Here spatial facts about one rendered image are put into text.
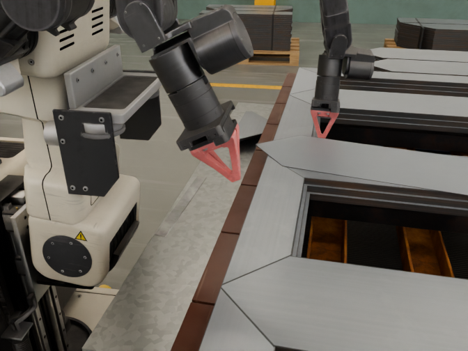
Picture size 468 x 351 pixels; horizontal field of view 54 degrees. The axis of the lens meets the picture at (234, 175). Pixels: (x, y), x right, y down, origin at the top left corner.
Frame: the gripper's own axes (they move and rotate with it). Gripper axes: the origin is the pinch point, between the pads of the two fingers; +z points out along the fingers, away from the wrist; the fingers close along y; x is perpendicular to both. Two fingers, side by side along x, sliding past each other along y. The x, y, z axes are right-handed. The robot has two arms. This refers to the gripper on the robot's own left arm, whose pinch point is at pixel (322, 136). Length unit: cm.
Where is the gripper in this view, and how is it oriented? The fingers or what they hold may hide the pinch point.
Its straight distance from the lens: 116.9
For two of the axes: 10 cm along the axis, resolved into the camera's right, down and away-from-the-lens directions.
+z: -0.7, 9.7, 2.5
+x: -9.8, -1.1, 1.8
